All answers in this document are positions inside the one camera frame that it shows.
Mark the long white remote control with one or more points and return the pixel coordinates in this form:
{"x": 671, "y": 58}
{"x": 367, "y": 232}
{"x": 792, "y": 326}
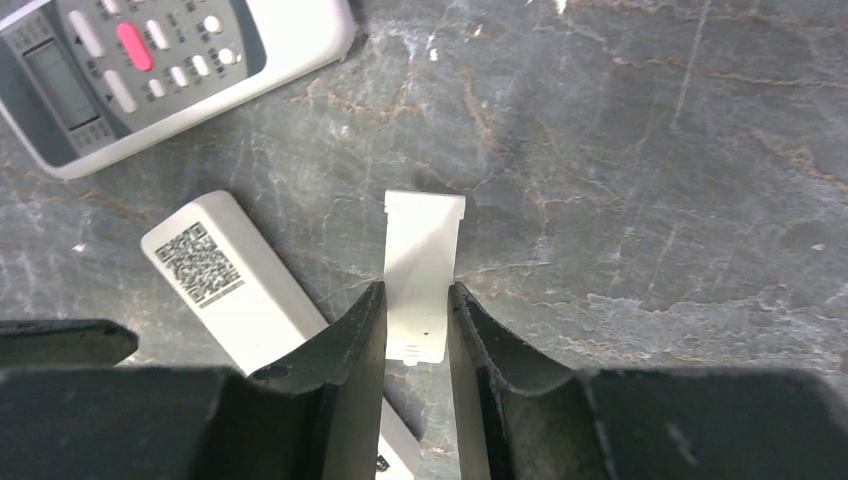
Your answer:
{"x": 252, "y": 298}

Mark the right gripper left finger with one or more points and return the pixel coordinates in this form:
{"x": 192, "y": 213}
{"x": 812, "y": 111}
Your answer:
{"x": 71, "y": 409}

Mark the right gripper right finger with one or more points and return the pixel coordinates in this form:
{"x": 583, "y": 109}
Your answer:
{"x": 522, "y": 415}

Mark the short white remote control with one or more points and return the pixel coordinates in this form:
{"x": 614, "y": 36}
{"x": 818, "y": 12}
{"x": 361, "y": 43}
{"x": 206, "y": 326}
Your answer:
{"x": 85, "y": 84}

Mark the white battery cover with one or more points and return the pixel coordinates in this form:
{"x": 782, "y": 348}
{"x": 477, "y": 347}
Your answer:
{"x": 420, "y": 254}

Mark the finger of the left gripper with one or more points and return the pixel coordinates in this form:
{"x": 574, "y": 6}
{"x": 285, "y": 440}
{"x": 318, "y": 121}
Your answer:
{"x": 97, "y": 342}

